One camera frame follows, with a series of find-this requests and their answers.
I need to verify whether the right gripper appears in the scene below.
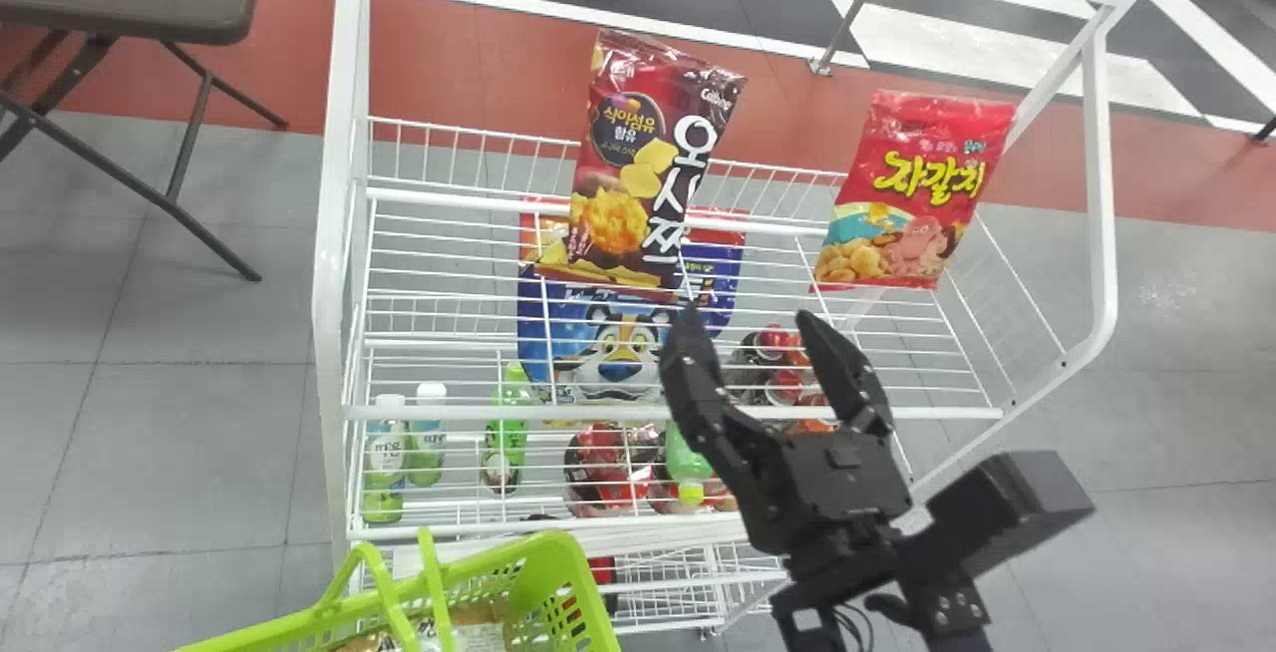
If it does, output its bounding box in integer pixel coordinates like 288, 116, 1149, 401
657, 300, 914, 585

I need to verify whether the green bottle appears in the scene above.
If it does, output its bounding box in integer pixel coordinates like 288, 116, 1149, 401
481, 361, 536, 496
661, 422, 716, 514

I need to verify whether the red and black snack packet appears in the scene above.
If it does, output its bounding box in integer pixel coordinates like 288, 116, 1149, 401
562, 422, 667, 519

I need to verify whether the blue cereal bag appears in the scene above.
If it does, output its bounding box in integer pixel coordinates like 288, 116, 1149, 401
515, 197, 748, 426

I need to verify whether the dark red snack packet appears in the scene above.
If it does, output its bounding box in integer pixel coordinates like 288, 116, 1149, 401
536, 27, 749, 300

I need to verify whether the green basket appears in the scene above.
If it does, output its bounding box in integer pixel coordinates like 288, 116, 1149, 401
173, 528, 622, 652

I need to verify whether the white capped bottle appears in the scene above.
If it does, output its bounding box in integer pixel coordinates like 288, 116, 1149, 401
407, 382, 449, 489
362, 393, 409, 525

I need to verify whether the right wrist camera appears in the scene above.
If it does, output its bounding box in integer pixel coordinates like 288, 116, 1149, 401
921, 450, 1097, 585

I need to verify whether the white wire rack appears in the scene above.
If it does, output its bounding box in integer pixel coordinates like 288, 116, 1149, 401
310, 0, 1194, 635

